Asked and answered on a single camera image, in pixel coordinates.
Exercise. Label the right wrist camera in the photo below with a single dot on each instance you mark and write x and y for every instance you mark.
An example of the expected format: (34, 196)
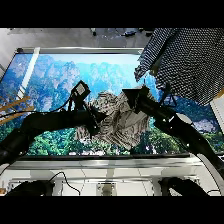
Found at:
(131, 96)

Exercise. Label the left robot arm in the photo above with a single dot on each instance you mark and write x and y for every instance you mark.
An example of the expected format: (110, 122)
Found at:
(50, 121)

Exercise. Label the white black striped garment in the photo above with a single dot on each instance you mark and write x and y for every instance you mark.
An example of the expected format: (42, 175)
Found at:
(116, 123)

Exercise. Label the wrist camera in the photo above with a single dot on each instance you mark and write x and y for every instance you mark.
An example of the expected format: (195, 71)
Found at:
(131, 96)
(81, 90)

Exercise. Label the brown clothes hanger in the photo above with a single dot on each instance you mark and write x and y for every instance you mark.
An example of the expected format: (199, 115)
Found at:
(16, 115)
(13, 103)

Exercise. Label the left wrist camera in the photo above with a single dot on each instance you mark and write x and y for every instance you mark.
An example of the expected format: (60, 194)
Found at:
(81, 90)

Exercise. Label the silver frame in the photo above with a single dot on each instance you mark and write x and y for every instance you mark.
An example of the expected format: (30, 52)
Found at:
(110, 165)

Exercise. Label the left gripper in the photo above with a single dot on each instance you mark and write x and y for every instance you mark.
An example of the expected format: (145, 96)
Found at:
(95, 120)

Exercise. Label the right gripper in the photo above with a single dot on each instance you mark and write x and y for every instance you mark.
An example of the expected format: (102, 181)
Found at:
(144, 100)

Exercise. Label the black white checked shirt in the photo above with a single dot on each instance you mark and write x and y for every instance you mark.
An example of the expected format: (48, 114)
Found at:
(190, 60)

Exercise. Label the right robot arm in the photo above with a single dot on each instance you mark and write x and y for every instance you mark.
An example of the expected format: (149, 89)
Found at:
(186, 133)

